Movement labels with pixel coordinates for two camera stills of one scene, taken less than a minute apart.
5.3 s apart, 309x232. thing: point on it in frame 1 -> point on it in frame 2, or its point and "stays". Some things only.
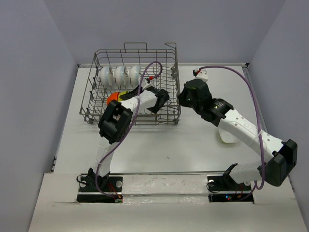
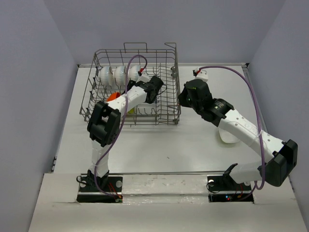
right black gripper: [181, 96] stays
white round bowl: [120, 75] stays
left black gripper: [132, 94] -> [130, 85]
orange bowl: [113, 96] stays
